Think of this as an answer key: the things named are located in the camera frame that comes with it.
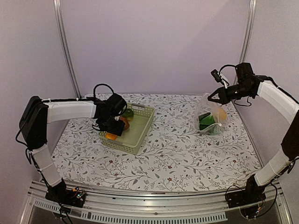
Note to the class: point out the yellow-green fruit toy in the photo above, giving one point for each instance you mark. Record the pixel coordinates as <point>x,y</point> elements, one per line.
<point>128,114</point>

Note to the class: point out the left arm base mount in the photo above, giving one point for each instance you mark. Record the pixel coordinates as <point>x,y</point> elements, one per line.
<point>60,194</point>

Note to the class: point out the orange fruit toy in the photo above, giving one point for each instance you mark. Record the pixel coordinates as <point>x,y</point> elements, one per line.
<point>110,136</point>

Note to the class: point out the aluminium front rail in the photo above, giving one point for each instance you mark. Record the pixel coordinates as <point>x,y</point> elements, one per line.
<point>105,205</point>

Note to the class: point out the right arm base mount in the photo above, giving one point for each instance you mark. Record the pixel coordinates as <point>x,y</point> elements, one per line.
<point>236,196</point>

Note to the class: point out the beige perforated plastic basket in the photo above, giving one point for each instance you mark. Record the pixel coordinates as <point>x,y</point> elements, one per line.
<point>131,140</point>

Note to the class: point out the yellow lemon toy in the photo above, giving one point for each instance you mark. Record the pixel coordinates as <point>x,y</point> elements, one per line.
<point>221,115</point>

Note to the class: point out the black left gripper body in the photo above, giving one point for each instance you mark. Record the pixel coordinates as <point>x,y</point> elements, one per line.
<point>110,125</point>

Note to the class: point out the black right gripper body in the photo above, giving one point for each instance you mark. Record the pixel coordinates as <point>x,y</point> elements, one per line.
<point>228,98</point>

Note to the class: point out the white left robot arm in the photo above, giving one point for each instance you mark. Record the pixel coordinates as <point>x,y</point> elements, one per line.
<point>33,126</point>

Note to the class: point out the left aluminium frame post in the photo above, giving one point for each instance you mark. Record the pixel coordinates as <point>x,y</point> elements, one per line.
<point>65,47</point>

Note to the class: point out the clear zip top bag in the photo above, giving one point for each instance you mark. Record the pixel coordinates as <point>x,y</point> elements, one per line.
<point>204,106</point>

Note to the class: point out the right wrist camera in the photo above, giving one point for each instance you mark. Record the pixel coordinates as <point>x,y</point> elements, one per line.
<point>220,78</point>

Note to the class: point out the floral patterned tablecloth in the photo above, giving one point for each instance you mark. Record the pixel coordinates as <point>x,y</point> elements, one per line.
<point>173,156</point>

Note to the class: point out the green bok choy toy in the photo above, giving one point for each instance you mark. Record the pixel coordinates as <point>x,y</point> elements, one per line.
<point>207,123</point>

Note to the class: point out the brown potato toy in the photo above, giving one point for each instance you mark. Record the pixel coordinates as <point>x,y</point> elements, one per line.
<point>127,125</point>

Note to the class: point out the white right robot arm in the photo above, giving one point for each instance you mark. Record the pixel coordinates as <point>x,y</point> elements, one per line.
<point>285,112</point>

